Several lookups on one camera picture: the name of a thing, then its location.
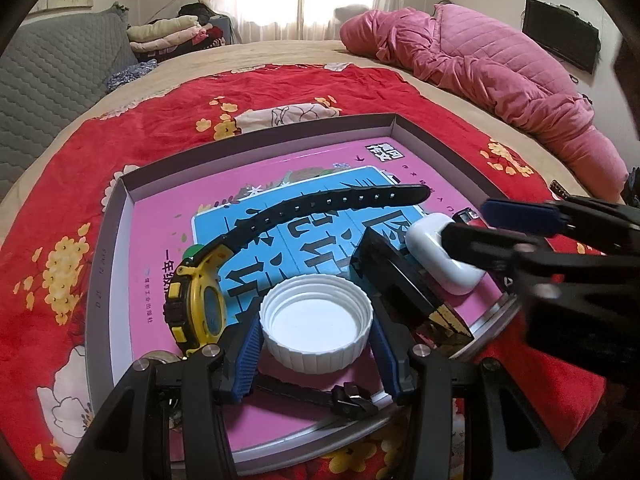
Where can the yellow black wristwatch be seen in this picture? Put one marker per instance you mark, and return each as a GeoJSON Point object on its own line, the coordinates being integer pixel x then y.
{"type": "Point", "coordinates": [195, 300]}

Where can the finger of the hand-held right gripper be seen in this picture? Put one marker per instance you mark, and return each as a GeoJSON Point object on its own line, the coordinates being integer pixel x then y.
{"type": "Point", "coordinates": [480, 245]}
{"type": "Point", "coordinates": [520, 215]}

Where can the black gold patterned case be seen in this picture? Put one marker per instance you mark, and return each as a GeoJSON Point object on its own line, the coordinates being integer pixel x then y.
{"type": "Point", "coordinates": [400, 280]}

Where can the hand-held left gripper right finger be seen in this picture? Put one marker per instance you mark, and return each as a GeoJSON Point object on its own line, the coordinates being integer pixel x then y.
{"type": "Point", "coordinates": [387, 360]}

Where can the beige bed sheet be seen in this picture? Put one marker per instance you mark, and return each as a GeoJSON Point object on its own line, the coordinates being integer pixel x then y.
{"type": "Point", "coordinates": [280, 52]}

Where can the grey quilted sofa cover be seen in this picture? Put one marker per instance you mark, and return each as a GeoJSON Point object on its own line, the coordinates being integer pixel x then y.
{"type": "Point", "coordinates": [50, 75]}

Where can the pink book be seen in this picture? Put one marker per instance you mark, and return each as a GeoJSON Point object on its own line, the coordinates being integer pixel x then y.
{"type": "Point", "coordinates": [160, 240]}

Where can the black bag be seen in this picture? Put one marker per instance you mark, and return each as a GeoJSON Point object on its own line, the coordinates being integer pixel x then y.
{"type": "Point", "coordinates": [197, 10]}

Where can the white ribbed jar lid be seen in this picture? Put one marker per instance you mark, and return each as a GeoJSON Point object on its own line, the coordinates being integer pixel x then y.
{"type": "Point", "coordinates": [315, 325]}

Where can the black flat television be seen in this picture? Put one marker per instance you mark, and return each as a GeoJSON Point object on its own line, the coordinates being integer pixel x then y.
{"type": "Point", "coordinates": [560, 35]}

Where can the white earbuds case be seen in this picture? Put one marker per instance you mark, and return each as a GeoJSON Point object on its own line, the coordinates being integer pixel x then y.
{"type": "Point", "coordinates": [460, 280]}

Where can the pink quilted duvet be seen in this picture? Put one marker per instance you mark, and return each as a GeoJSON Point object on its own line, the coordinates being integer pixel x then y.
{"type": "Point", "coordinates": [475, 60]}

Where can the pink folded cloth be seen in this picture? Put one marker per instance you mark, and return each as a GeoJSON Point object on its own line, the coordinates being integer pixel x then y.
{"type": "Point", "coordinates": [180, 39]}

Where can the blue patterned cloth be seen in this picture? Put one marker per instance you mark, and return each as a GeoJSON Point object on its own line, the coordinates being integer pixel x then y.
{"type": "Point", "coordinates": [130, 75]}

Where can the grey cardboard box tray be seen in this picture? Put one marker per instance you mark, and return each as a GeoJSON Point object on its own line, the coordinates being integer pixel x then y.
{"type": "Point", "coordinates": [107, 270]}

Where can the red floral blanket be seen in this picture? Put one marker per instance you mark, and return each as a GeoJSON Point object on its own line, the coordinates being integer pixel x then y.
{"type": "Point", "coordinates": [50, 185]}

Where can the glass ink bottle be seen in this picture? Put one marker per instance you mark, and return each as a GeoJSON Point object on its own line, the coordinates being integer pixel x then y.
{"type": "Point", "coordinates": [167, 356]}

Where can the small dark patterned bar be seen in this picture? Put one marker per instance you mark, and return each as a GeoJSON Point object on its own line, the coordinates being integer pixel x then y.
{"type": "Point", "coordinates": [558, 189]}

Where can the grey cushion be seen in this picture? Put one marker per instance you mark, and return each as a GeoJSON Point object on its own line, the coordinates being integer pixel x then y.
{"type": "Point", "coordinates": [350, 11]}

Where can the cream folded cloth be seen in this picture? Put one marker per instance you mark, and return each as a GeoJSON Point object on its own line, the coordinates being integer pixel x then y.
{"type": "Point", "coordinates": [160, 27]}

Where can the stack of folded clothes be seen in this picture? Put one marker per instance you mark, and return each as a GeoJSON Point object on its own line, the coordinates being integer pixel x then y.
{"type": "Point", "coordinates": [215, 40]}

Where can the red black lighter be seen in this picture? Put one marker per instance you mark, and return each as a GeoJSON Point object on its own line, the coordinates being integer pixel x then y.
{"type": "Point", "coordinates": [467, 217]}

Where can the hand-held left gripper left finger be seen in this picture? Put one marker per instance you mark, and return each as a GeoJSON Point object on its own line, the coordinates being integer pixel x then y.
{"type": "Point", "coordinates": [247, 360]}

